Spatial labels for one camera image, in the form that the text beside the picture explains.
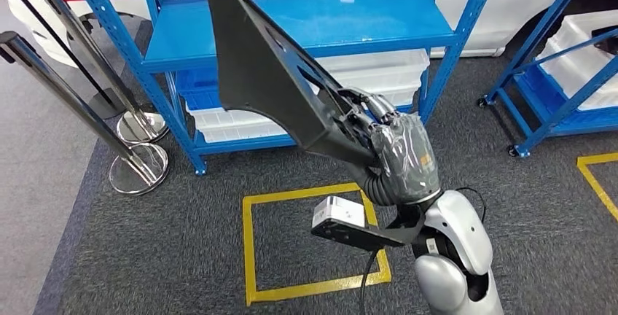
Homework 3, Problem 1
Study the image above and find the thick black camera cable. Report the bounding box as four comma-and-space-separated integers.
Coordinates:
359, 249, 380, 315

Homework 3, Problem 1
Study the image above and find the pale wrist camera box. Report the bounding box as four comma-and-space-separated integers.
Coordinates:
313, 195, 367, 229

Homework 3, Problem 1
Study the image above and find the blue metal shelf rack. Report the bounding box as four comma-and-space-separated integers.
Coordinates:
63, 0, 506, 176

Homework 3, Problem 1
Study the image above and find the chrome stanchion post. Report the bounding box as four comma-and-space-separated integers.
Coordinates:
0, 31, 171, 197
9, 0, 170, 146

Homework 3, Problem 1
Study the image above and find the yellow floor tape square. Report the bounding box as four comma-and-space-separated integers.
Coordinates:
243, 182, 392, 306

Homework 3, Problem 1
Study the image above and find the black plastic slotted part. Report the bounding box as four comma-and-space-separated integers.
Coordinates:
205, 0, 383, 169

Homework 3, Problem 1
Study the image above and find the black stanchion post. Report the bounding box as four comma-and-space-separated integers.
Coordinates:
0, 0, 128, 120

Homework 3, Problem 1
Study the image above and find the blue wheeled shelf rack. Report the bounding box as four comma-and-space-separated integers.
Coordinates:
477, 0, 618, 158

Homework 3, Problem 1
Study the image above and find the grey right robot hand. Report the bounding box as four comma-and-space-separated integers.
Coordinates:
337, 86, 441, 206

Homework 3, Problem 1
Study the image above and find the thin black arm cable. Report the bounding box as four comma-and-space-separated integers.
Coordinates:
455, 187, 486, 225

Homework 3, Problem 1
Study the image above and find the black camera mounting bracket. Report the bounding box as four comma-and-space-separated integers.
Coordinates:
311, 218, 426, 252

